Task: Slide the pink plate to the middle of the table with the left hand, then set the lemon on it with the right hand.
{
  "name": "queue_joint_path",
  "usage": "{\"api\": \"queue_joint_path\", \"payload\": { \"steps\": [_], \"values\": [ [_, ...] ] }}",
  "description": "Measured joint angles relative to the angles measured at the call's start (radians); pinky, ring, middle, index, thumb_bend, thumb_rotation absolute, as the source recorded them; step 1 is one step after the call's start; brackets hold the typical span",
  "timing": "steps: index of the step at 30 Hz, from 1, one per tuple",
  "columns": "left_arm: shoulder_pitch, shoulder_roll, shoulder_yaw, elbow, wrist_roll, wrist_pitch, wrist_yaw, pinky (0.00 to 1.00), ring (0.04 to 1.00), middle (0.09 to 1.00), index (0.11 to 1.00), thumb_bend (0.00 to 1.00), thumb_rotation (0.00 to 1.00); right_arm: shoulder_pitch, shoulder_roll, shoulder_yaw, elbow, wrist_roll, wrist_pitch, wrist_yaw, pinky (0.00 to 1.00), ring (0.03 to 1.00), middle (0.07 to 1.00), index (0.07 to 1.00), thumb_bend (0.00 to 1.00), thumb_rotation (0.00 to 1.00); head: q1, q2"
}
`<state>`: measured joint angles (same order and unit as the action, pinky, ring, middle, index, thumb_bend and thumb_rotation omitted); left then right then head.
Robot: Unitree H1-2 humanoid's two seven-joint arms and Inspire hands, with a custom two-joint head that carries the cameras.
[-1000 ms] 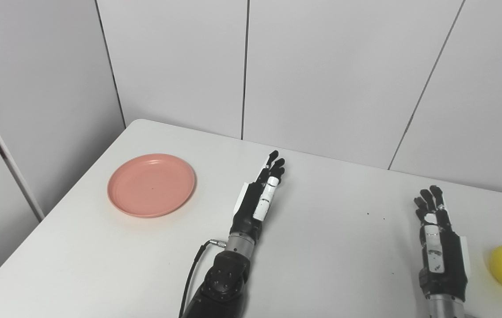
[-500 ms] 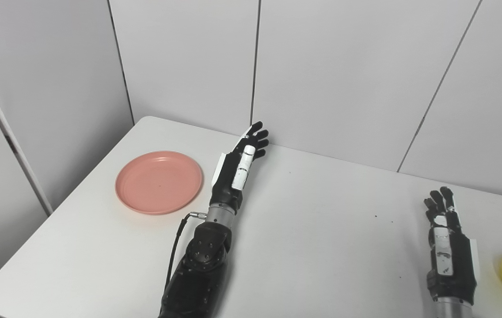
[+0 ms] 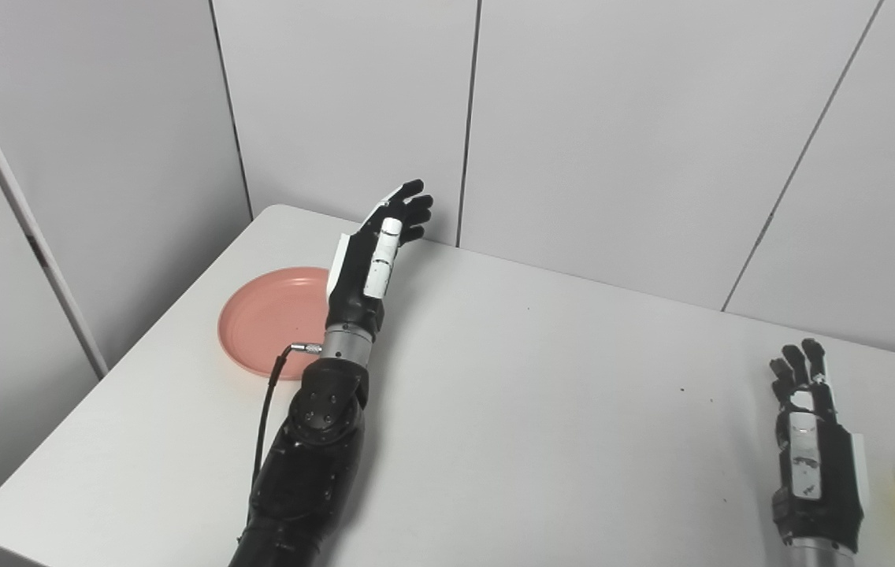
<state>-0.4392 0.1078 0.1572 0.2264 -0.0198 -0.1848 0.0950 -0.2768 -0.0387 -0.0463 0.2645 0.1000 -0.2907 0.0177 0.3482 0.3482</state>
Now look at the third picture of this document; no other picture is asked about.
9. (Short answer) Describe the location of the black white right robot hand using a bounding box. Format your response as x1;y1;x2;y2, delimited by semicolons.
768;339;871;553

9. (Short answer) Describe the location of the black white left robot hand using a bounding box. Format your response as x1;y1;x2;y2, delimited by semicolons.
325;180;434;341

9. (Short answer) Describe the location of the pink round plate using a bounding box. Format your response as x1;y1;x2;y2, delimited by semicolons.
217;267;332;380

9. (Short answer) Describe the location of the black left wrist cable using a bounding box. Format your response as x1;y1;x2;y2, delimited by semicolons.
252;341;325;483

